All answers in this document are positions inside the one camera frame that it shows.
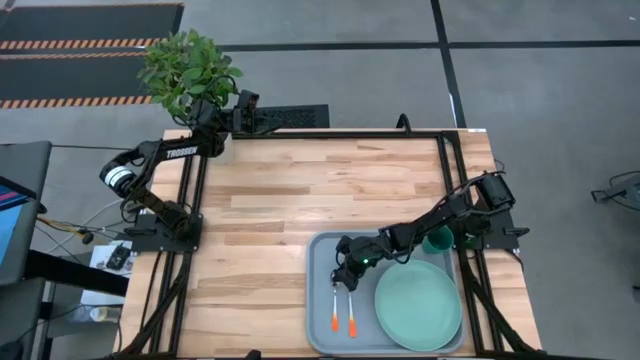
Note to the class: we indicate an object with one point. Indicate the white plant pot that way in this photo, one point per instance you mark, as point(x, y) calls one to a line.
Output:
point(227, 152)

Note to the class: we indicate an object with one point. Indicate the black metal beam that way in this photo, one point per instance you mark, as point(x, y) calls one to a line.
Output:
point(75, 272)

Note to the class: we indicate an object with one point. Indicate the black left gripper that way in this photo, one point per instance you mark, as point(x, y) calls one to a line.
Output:
point(245, 117)

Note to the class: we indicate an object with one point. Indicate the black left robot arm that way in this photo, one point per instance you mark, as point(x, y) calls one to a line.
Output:
point(182, 151)

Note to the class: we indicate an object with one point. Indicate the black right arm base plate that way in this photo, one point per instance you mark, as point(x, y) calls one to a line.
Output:
point(505, 240)

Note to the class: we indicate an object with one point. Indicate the green leafy plant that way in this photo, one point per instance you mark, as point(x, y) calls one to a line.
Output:
point(185, 70)

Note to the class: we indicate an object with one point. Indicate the green plastic cup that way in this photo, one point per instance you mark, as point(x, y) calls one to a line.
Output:
point(440, 244)

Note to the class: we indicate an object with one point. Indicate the black handheld controller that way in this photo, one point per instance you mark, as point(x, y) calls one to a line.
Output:
point(118, 257)

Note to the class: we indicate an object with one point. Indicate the white paper sheet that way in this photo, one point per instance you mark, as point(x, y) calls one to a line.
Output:
point(97, 257)

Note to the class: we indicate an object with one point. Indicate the black hazard-striped floor mat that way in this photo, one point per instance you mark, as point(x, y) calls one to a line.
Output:
point(75, 75)

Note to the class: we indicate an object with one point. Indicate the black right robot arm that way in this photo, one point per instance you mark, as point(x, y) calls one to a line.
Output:
point(440, 212)

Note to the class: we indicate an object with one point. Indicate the clear plastic bottle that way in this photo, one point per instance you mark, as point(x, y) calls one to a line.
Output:
point(102, 314)

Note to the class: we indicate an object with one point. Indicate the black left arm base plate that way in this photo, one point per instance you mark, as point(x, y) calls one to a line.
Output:
point(150, 242)

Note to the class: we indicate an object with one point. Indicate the light green plate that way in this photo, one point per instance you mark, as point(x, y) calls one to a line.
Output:
point(417, 305)

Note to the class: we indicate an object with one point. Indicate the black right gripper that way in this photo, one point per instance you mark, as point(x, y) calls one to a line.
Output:
point(360, 252)

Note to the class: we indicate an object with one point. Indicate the black aluminium table frame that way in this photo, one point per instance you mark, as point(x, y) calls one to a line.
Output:
point(320, 134)

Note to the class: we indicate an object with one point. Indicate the grey plastic tray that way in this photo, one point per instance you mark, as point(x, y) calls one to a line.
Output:
point(320, 310)

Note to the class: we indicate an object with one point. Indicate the computer monitor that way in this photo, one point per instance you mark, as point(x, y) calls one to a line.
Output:
point(10, 235)

